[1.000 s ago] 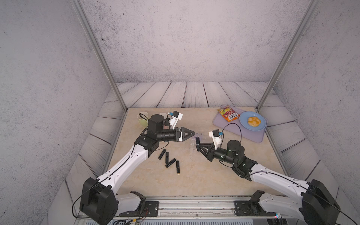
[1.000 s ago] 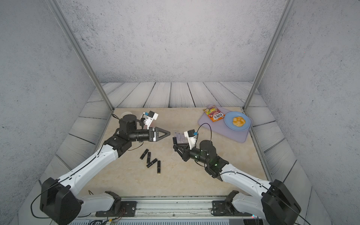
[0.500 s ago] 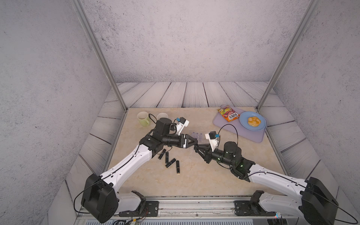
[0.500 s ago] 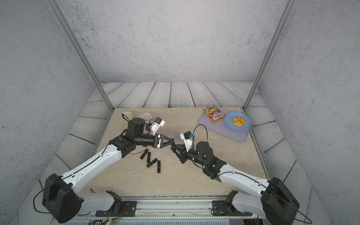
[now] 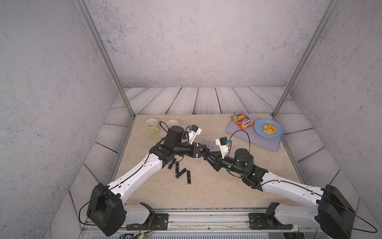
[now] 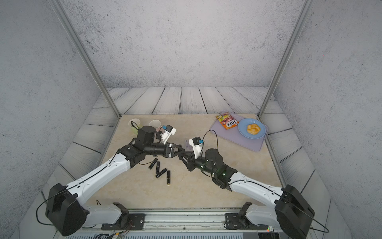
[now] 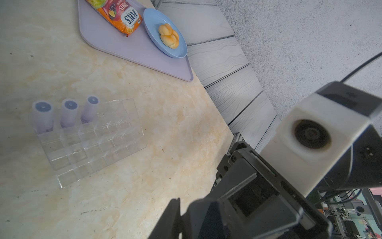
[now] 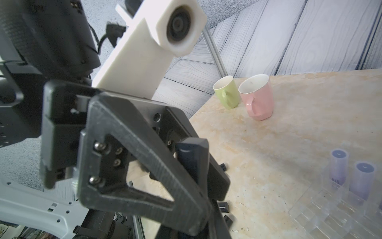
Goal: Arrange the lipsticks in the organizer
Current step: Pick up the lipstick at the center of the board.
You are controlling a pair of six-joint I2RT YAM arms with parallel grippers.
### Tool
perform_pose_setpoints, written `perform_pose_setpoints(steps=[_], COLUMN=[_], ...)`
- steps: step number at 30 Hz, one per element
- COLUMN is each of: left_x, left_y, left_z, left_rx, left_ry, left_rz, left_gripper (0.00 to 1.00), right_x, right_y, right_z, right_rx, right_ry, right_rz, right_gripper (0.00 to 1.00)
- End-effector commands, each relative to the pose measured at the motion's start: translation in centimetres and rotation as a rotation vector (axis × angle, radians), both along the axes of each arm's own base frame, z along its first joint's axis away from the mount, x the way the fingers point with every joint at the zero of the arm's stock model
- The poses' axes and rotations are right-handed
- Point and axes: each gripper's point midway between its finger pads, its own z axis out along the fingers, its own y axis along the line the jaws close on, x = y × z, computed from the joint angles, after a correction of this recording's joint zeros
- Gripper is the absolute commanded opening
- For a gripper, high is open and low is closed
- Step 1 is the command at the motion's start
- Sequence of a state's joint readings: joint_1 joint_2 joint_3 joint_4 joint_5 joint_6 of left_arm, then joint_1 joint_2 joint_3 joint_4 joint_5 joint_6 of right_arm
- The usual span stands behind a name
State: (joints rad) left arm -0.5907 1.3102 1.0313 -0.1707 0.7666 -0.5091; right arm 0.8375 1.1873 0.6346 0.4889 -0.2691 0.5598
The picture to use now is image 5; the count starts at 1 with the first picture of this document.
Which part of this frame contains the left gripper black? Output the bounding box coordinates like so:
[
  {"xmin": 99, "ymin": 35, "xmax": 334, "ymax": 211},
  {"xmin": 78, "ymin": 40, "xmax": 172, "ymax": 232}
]
[{"xmin": 172, "ymin": 142, "xmax": 210, "ymax": 159}]

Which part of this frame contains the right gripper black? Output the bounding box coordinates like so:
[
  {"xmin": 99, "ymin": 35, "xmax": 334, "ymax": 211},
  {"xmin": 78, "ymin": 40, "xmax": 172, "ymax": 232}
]
[{"xmin": 203, "ymin": 151, "xmax": 247, "ymax": 177}]

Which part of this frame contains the black lipstick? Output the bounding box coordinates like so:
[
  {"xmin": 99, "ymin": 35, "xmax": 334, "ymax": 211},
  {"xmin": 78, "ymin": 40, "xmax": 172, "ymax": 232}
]
[
  {"xmin": 187, "ymin": 170, "xmax": 191, "ymax": 185},
  {"xmin": 175, "ymin": 161, "xmax": 180, "ymax": 174},
  {"xmin": 176, "ymin": 168, "xmax": 187, "ymax": 178},
  {"xmin": 168, "ymin": 158, "xmax": 177, "ymax": 170}
]

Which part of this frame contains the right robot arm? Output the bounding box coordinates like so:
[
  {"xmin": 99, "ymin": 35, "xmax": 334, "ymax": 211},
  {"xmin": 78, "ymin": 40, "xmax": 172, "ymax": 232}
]
[{"xmin": 203, "ymin": 148, "xmax": 356, "ymax": 239}]

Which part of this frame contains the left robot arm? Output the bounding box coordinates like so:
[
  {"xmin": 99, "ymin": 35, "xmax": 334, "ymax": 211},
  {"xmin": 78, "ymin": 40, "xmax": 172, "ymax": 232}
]
[{"xmin": 87, "ymin": 125, "xmax": 209, "ymax": 237}]

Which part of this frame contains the clear acrylic lipstick organizer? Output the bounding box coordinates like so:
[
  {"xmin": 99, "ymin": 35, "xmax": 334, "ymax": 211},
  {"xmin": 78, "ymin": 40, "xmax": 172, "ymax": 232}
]
[{"xmin": 206, "ymin": 141, "xmax": 220, "ymax": 151}]

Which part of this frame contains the orange snack packet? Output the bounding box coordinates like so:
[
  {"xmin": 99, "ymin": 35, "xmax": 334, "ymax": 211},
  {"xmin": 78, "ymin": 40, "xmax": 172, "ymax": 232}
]
[{"xmin": 231, "ymin": 112, "xmax": 254, "ymax": 130}]

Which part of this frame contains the pink mug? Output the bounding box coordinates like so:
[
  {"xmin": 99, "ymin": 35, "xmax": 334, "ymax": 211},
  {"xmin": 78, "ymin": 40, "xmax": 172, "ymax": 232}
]
[{"xmin": 166, "ymin": 119, "xmax": 179, "ymax": 128}]

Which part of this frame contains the blue plate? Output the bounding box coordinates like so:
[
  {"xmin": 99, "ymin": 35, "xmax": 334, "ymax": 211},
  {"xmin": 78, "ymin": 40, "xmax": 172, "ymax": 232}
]
[{"xmin": 254, "ymin": 118, "xmax": 284, "ymax": 139}]

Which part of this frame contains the green mug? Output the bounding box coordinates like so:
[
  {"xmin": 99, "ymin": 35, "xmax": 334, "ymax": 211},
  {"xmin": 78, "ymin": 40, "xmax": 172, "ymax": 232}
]
[{"xmin": 145, "ymin": 118, "xmax": 159, "ymax": 135}]

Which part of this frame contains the bread roll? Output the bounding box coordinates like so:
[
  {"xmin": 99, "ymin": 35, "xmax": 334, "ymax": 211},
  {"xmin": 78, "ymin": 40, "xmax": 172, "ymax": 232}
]
[{"xmin": 263, "ymin": 123, "xmax": 277, "ymax": 135}]

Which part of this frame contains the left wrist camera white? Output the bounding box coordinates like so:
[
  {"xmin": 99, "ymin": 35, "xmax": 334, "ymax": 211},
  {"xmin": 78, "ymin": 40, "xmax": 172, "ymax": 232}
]
[{"xmin": 188, "ymin": 124, "xmax": 202, "ymax": 144}]

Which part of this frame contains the aluminium rail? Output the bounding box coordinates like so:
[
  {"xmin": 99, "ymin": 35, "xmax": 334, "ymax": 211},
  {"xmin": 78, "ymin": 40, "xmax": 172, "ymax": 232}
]
[{"xmin": 78, "ymin": 209, "xmax": 344, "ymax": 239}]

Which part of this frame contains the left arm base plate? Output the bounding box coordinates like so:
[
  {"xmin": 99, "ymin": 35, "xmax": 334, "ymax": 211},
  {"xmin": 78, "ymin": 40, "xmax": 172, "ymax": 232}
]
[{"xmin": 123, "ymin": 213, "xmax": 169, "ymax": 231}]

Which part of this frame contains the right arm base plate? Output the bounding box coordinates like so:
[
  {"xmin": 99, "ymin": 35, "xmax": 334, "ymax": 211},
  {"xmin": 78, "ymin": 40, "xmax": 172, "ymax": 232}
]
[{"xmin": 248, "ymin": 213, "xmax": 293, "ymax": 230}]

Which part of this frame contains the right frame post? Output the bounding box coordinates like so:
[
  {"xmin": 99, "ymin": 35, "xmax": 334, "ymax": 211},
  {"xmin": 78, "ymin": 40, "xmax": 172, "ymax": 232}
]
[{"xmin": 271, "ymin": 0, "xmax": 339, "ymax": 119}]

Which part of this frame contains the frame post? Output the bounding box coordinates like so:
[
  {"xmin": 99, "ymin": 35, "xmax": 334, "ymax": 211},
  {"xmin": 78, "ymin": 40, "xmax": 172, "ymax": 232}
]
[
  {"xmin": 76, "ymin": 0, "xmax": 136, "ymax": 119},
  {"xmin": 271, "ymin": 0, "xmax": 339, "ymax": 119}
]

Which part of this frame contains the left frame post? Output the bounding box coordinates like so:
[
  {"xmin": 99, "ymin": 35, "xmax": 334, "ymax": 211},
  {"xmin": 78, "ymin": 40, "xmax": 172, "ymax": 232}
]
[{"xmin": 76, "ymin": 0, "xmax": 136, "ymax": 119}]

